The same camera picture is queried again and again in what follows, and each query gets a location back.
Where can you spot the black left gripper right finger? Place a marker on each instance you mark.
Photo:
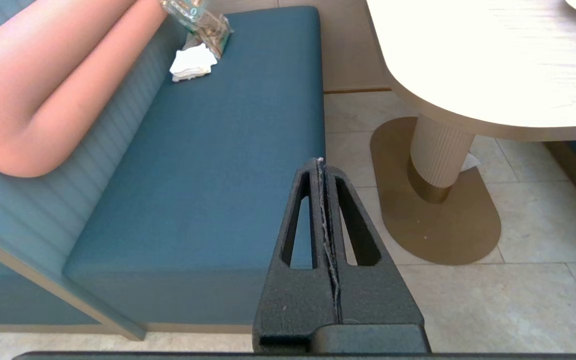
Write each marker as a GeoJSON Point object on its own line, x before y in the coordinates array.
{"type": "Point", "coordinates": [375, 297]}

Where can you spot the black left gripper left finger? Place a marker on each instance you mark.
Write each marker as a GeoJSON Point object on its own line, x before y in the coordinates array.
{"type": "Point", "coordinates": [293, 300]}

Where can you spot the blue upholstered sofa bench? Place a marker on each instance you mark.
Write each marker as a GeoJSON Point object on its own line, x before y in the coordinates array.
{"type": "Point", "coordinates": [208, 175]}

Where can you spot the white paper napkins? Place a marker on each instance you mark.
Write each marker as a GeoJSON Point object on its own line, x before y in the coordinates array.
{"type": "Point", "coordinates": [193, 62]}

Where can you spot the clear plastic snack bag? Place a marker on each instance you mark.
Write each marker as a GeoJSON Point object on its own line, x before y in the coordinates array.
{"type": "Point", "coordinates": [208, 30]}

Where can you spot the pink bolster cushion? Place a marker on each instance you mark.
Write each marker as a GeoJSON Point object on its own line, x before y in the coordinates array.
{"type": "Point", "coordinates": [43, 100]}

